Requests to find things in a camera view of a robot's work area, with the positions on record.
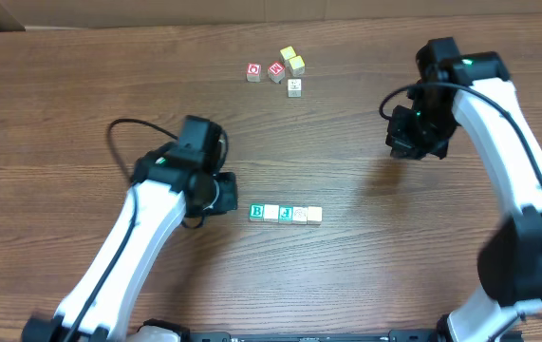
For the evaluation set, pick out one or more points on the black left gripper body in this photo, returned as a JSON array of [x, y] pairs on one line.
[[228, 193]]

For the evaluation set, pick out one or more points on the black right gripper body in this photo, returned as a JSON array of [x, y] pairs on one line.
[[406, 142]]

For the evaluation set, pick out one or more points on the green letter B block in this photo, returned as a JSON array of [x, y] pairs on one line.
[[256, 212]]

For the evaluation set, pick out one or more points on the green letter F block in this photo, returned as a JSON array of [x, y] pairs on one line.
[[285, 214]]

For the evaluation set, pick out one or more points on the plain E pretzel block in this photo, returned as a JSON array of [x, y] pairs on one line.
[[300, 215]]

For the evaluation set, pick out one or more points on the red Y wooden block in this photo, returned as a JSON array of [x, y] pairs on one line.
[[314, 215]]

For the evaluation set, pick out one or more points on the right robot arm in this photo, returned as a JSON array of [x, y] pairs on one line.
[[475, 92]]

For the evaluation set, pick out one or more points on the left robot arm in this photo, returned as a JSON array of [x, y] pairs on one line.
[[183, 179]]

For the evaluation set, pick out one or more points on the red apple picture block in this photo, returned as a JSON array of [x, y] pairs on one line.
[[253, 73]]

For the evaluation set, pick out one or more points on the blue X wooden block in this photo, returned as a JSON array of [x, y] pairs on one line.
[[294, 88]]

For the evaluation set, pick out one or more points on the yellow front wooden block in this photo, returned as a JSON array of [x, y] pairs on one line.
[[297, 66]]

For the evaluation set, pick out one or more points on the yellow wooden block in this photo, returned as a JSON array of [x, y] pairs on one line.
[[287, 53], [297, 66]]

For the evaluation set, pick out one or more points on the red letter M block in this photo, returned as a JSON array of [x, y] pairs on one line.
[[276, 72]]

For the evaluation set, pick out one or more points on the yellow rear wooden block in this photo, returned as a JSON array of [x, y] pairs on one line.
[[287, 53]]

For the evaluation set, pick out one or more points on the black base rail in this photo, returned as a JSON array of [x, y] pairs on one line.
[[154, 330]]

